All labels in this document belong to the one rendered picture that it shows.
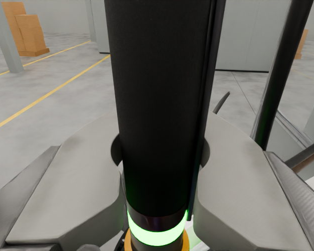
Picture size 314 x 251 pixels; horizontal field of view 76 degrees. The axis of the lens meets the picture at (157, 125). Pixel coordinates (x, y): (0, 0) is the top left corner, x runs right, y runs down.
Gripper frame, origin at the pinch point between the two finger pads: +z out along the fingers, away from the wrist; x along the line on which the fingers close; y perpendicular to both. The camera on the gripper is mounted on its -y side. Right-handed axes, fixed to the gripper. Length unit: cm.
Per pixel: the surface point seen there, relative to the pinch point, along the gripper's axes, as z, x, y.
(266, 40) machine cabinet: 526, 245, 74
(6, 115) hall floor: 268, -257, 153
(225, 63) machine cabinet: 536, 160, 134
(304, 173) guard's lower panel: 65, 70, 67
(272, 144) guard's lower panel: 96, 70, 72
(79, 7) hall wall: 1277, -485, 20
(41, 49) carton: 715, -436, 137
